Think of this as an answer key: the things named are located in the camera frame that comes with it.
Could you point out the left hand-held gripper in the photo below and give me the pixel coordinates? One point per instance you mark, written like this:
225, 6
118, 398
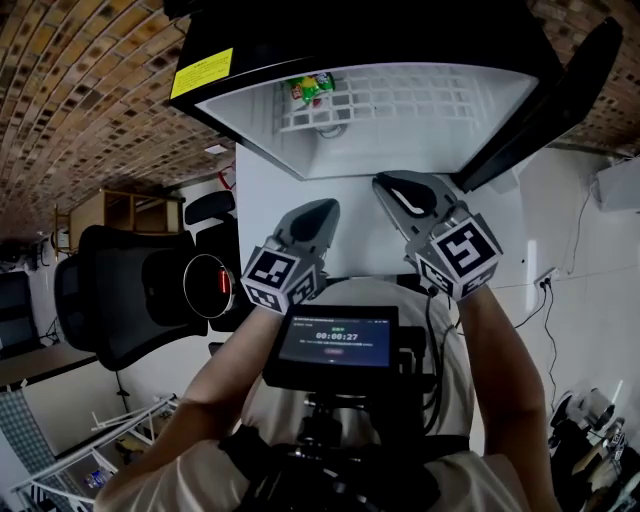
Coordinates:
277, 277

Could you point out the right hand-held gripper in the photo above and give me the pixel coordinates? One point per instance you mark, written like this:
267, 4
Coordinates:
460, 255

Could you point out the clear water bottle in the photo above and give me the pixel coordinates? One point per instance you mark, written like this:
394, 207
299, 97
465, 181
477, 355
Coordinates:
332, 122

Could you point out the green snack bag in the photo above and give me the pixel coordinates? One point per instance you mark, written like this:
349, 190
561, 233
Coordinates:
310, 87

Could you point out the person's left forearm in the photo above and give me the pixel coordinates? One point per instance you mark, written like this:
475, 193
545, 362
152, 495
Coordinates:
225, 370

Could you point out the person's right forearm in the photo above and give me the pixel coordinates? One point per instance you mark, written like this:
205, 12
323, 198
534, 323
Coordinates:
505, 380

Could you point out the white table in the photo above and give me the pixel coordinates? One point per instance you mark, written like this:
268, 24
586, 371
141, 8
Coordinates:
360, 220

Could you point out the chest-mounted monitor screen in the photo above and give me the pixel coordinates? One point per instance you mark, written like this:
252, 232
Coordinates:
335, 345

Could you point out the white power strip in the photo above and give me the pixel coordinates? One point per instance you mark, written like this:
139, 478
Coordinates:
545, 278

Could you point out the black fridge door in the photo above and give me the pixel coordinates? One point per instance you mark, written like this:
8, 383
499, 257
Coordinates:
550, 125

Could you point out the black mini fridge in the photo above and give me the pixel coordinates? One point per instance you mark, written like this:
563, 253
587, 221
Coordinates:
375, 35

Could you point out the yellow fridge sticker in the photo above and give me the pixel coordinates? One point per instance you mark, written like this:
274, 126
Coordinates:
202, 72

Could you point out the wooden shelf unit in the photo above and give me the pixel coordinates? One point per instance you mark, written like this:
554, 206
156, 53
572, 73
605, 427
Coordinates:
120, 215

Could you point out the white box appliance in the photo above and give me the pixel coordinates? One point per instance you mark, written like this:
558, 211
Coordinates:
620, 185

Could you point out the black mesh office chair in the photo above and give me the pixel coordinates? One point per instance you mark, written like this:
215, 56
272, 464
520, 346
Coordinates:
110, 300

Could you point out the white bucket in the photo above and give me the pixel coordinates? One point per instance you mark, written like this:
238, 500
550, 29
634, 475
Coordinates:
590, 407

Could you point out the black bag pile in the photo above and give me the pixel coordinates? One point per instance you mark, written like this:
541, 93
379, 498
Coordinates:
575, 450

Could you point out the person's white shirt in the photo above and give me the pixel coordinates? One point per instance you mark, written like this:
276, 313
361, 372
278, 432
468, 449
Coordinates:
165, 480

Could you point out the grey desk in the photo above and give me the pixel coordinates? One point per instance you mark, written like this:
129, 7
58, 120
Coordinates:
45, 365

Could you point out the plastic bottle with blue label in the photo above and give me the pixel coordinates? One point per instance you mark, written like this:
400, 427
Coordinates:
97, 477

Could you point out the white metal rack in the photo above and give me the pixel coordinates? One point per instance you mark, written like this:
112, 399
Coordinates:
75, 460

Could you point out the white wall socket plate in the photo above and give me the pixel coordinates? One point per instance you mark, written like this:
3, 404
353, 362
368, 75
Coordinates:
215, 149

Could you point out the black chest camera rig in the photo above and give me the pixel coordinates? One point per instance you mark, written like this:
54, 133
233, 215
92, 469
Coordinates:
340, 465

